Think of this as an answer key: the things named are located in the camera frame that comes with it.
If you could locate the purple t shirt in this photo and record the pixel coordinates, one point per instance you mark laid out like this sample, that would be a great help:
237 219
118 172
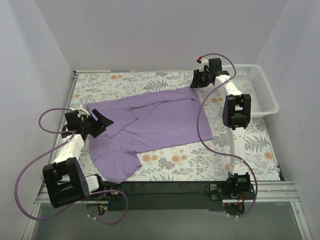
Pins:
143 123

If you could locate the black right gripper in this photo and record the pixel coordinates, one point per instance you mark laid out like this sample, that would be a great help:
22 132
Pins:
200 78

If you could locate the floral table mat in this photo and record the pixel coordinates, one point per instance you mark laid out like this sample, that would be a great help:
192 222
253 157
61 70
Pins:
191 162

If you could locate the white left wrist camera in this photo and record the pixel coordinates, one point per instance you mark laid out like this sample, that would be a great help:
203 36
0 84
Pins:
82 112

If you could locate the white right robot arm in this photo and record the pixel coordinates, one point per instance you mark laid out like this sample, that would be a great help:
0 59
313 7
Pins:
236 116

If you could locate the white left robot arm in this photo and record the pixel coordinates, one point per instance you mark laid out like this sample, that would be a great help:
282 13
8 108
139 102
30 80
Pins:
64 178

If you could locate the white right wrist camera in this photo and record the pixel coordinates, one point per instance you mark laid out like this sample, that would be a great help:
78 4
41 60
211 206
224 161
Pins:
203 63

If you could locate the white plastic basket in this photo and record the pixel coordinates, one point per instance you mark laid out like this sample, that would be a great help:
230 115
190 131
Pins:
251 79

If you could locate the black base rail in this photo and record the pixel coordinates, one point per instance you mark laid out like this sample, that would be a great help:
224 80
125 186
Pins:
180 195

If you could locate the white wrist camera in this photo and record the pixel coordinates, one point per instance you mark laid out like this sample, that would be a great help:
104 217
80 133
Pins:
82 112
203 63

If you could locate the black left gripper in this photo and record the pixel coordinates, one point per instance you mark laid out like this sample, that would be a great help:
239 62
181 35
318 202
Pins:
94 126

